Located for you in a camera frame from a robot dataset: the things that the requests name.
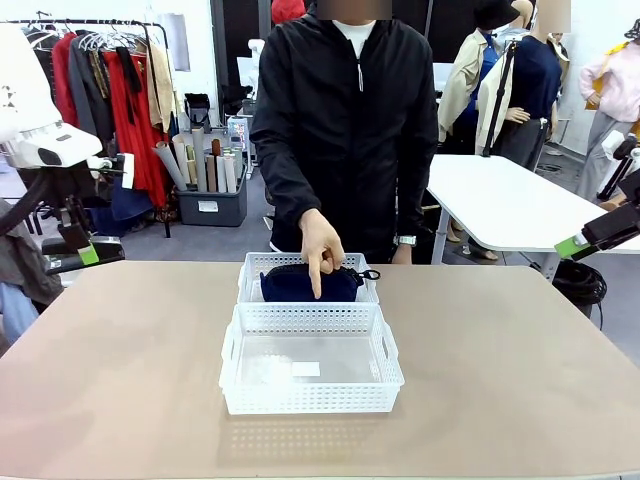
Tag white perforated plastic basket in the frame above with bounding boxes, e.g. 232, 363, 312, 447
218, 302, 405, 416
236, 251, 380, 306

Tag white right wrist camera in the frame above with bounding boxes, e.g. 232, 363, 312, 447
597, 130, 640, 201

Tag beige garment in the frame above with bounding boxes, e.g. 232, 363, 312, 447
147, 42, 176, 134

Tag red cloth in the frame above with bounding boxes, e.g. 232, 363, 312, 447
272, 0, 307, 24

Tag black chair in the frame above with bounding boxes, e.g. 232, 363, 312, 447
184, 93, 211, 134

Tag greenish paper roll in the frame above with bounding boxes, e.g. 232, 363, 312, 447
172, 134, 199, 191

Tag grey draped jacket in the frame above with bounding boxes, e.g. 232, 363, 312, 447
0, 199, 65, 306

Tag black clothes rack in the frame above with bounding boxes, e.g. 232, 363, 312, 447
4, 18, 174, 239

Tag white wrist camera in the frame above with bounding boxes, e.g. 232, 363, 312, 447
85, 152, 136, 191
597, 130, 640, 201

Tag navy blue zip pouch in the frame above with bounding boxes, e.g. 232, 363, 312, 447
258, 264, 382, 304

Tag mannequin in beige coat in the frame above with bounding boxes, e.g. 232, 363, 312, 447
436, 0, 521, 156

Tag black coiled cable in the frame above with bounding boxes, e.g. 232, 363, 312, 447
552, 258, 609, 306

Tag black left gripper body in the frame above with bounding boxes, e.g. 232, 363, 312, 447
47, 167, 104, 254

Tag tall grey paper roll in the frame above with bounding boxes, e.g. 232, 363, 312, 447
190, 126, 209, 194

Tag white machine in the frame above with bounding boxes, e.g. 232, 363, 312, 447
237, 37, 266, 91

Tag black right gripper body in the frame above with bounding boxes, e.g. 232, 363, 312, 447
582, 172, 640, 251

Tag black bucket hat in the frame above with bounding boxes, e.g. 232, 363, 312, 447
473, 0, 521, 31

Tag mannequin in navy top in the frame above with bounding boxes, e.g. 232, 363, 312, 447
492, 0, 571, 171

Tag white wall poster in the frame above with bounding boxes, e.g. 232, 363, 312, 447
164, 12, 191, 72

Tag dark grey coat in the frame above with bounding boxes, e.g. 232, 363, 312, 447
24, 29, 57, 99

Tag person's left forearm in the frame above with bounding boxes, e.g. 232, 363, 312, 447
394, 149, 440, 239

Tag person in black jacket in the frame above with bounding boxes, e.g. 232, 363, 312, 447
248, 4, 441, 266

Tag light blue jeans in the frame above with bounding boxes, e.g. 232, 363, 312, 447
0, 282, 40, 341

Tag long red dress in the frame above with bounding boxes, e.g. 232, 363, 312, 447
102, 49, 169, 209

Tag black left arm hose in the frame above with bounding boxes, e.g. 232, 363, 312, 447
0, 172, 54, 236

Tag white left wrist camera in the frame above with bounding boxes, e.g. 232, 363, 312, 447
85, 152, 136, 191

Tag mannequin in pink top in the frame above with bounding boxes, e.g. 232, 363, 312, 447
574, 19, 640, 204

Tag black scarf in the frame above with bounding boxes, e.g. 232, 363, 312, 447
115, 46, 144, 126

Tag red jacket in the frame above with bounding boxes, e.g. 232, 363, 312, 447
51, 32, 84, 129

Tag person's right hand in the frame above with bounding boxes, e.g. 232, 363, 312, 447
298, 207, 346, 300

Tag clear lit computer case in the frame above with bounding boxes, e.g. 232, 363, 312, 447
227, 115, 250, 151

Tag navy blue garment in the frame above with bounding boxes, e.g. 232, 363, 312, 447
89, 172, 154, 239

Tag brown paper roll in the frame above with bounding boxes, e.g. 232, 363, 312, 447
209, 138, 223, 194

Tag dark grey storage bin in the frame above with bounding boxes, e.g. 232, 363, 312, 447
174, 172, 249, 228

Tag person's right forearm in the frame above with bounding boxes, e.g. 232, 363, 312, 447
249, 129, 324, 221

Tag white table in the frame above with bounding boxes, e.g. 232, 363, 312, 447
427, 153, 640, 286

